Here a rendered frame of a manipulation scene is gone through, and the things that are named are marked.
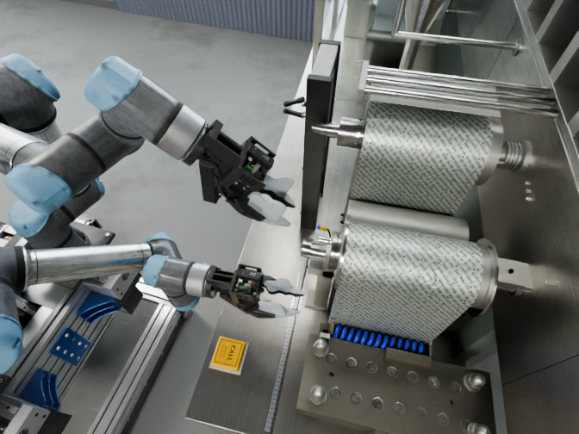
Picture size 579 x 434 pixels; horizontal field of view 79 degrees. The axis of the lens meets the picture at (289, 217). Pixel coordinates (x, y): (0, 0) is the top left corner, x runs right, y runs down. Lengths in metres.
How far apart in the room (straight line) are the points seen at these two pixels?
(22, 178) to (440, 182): 0.72
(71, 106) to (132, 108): 3.07
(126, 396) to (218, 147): 1.40
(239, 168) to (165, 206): 1.97
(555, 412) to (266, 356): 0.61
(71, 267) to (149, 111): 0.48
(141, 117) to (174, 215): 1.90
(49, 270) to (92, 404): 1.03
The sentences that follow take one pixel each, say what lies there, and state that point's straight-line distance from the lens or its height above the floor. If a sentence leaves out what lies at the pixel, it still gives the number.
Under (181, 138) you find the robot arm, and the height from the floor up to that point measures 1.51.
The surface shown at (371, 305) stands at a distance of 0.75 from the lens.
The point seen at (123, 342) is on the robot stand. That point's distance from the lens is 1.87.
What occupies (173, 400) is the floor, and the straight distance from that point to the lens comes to 1.95.
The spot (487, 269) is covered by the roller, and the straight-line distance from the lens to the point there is 0.70.
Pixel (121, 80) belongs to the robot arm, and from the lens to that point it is 0.54.
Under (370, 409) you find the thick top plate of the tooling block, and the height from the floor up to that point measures 1.03.
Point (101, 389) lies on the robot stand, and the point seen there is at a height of 0.21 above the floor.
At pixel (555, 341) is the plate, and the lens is 0.69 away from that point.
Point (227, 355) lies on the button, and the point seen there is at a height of 0.92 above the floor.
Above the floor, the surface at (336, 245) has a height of 1.28.
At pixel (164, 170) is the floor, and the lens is 2.70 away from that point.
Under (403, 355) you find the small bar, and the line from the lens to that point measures 0.87.
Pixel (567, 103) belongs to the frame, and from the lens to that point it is 0.83.
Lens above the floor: 1.85
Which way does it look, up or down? 54 degrees down
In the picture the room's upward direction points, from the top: straight up
